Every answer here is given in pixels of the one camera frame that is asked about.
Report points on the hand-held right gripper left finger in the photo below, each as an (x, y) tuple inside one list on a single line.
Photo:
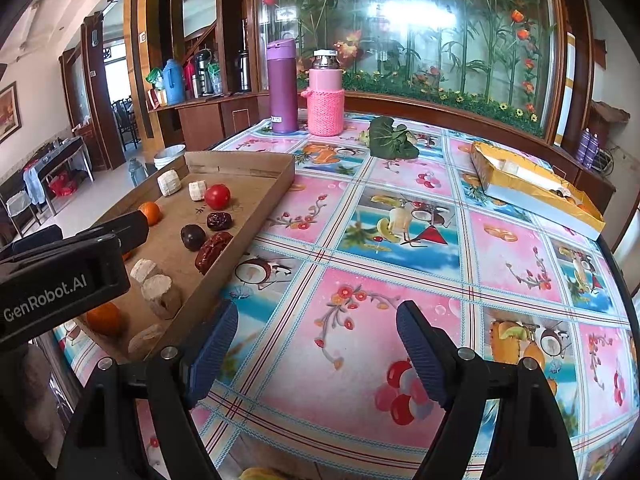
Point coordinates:
[(215, 345)]

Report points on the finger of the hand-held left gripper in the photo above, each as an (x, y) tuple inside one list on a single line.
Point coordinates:
[(127, 230)]

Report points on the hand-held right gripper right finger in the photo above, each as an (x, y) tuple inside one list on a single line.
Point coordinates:
[(420, 355)]

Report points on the orange tangerine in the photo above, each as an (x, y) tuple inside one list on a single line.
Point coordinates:
[(105, 317), (150, 212), (126, 255)]

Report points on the dark purple plum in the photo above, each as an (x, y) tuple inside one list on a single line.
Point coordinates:
[(192, 236)]

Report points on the dark wrinkled date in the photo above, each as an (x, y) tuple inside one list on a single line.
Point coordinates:
[(220, 220)]

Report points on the brown cardboard tray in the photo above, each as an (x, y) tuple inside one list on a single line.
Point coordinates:
[(250, 180)]

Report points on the clear water jug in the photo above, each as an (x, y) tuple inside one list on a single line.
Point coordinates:
[(135, 170)]

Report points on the metal folding chair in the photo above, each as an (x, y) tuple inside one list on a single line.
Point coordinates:
[(15, 212)]

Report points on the red bag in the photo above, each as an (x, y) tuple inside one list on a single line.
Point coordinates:
[(62, 182)]

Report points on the white plastic bucket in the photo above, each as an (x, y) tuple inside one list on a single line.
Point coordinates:
[(169, 155)]

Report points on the red jujube date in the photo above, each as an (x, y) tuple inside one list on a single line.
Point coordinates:
[(212, 252)]

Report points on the red tomato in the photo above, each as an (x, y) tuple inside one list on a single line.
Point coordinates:
[(217, 196)]

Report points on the blue cloth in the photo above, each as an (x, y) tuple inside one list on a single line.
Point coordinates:
[(32, 180)]

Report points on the dark dining chair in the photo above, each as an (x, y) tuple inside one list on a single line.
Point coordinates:
[(125, 117)]

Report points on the yellow object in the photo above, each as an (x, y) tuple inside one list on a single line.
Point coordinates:
[(260, 473)]

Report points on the wooden cabinet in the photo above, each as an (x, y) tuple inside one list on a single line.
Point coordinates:
[(210, 115)]

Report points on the blue thermos jug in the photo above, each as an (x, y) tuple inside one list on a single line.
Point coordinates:
[(172, 82)]

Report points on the green plastic bag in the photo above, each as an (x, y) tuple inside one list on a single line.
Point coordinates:
[(155, 77)]

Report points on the red thermos jug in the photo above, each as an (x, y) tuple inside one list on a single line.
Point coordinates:
[(190, 80)]

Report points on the black steel flask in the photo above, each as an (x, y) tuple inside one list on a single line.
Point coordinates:
[(202, 72)]

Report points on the green white packet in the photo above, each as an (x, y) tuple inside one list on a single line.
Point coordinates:
[(215, 77)]

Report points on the steel vacuum flask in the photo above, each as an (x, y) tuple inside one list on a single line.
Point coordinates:
[(243, 70)]

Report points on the yellow cardboard box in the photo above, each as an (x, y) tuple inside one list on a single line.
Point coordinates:
[(530, 180)]

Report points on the purple thermos bottle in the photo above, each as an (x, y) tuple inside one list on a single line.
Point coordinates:
[(282, 87)]

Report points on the green leafy vegetable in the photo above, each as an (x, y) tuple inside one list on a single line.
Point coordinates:
[(390, 137)]

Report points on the jar with pink knitted sleeve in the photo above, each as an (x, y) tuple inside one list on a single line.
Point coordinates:
[(325, 97)]

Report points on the purple spray can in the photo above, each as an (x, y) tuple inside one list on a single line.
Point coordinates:
[(582, 145), (593, 147)]

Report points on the brown cardboard piece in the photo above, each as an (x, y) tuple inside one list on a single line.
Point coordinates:
[(607, 112)]

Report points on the floral glass panel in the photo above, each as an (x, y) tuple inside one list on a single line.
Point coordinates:
[(410, 35)]

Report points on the framed wall picture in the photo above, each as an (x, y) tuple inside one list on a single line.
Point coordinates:
[(7, 110)]

